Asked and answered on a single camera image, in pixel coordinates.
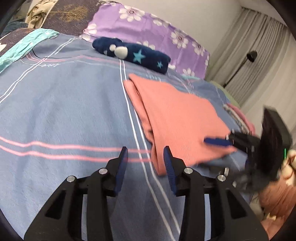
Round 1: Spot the salmon long-sleeve shirt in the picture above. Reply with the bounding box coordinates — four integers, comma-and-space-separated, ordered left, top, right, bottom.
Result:
124, 74, 236, 176

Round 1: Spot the right forearm salmon sleeve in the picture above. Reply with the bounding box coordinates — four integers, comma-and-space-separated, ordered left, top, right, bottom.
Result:
259, 178, 295, 239

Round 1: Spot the right white gloved hand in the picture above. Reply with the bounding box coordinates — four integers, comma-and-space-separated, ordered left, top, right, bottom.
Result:
280, 149, 296, 186

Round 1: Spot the pink folded garment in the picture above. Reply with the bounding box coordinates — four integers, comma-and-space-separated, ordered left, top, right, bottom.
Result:
227, 103, 256, 135

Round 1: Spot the green sheet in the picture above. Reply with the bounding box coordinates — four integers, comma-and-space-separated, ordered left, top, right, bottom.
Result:
210, 81, 240, 108

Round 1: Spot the beige curtain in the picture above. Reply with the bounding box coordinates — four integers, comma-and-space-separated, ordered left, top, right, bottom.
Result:
206, 8, 295, 137

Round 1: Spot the black floor lamp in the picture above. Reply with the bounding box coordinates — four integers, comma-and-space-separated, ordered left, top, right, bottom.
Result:
223, 50, 258, 88

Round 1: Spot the purple floral pillow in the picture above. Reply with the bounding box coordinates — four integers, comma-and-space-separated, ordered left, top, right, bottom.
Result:
81, 2, 210, 78

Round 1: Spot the navy star plush garment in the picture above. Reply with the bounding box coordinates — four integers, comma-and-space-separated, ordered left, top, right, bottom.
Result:
92, 37, 171, 74

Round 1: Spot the blue plaid blanket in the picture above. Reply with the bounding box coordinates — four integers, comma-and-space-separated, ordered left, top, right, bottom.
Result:
1, 34, 238, 240

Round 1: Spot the dark tree-print pillow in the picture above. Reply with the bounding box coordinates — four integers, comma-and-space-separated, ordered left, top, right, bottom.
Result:
41, 0, 110, 37

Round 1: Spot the beige crumpled cloth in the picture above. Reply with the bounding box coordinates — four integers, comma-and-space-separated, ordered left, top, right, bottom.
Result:
25, 0, 57, 29

